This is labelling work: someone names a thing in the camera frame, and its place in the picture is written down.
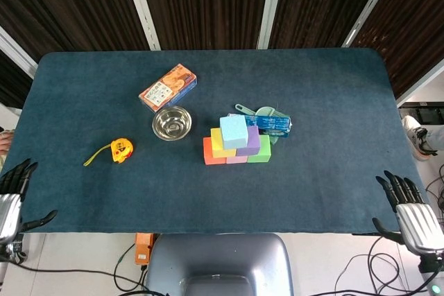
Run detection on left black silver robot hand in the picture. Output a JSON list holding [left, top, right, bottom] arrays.
[[0, 158, 58, 245]]

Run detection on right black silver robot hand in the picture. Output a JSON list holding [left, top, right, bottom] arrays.
[[372, 170, 444, 259]]

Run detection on light blue foam block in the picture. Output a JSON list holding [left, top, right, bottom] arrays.
[[219, 114, 249, 150]]

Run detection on white sneaker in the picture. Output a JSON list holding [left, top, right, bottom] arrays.
[[401, 115, 438, 162]]

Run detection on light grey trouser leg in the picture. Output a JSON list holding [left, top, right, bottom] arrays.
[[427, 125, 444, 152]]

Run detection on black crate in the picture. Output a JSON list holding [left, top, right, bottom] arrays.
[[398, 101, 444, 124]]

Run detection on yellow tape measure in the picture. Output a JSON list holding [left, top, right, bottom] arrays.
[[83, 138, 134, 167]]

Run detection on dark blue table cloth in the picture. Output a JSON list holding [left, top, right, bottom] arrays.
[[0, 48, 433, 235]]

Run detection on green foam block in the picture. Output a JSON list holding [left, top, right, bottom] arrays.
[[246, 134, 272, 164]]

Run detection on blue toothpaste box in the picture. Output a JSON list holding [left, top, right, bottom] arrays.
[[227, 112, 293, 139]]

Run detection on purple foam block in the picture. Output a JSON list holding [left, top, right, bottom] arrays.
[[235, 125, 262, 157]]

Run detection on stainless steel bowl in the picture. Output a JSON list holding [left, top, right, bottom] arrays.
[[151, 105, 193, 142]]

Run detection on grey robot torso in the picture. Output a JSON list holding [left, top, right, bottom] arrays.
[[144, 233, 295, 296]]

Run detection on orange blue cookie box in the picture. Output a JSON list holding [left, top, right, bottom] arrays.
[[139, 63, 198, 114]]

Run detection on orange foam block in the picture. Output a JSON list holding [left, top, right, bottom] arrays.
[[202, 137, 227, 166]]

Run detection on yellow foam block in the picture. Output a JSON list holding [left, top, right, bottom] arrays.
[[210, 128, 237, 159]]

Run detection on black floor cable tangle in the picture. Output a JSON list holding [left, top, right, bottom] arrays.
[[425, 163, 444, 214]]

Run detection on black floor cable loops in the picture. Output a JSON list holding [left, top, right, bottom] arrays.
[[334, 236, 422, 296]]

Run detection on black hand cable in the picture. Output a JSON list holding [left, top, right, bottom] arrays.
[[15, 261, 153, 296]]

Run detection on black green floor cable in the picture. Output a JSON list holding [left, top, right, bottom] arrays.
[[113, 243, 148, 293]]

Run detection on white partition post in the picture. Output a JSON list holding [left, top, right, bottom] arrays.
[[0, 27, 38, 79], [120, 0, 161, 51], [256, 0, 287, 50], [341, 0, 403, 49], [395, 66, 444, 108]]

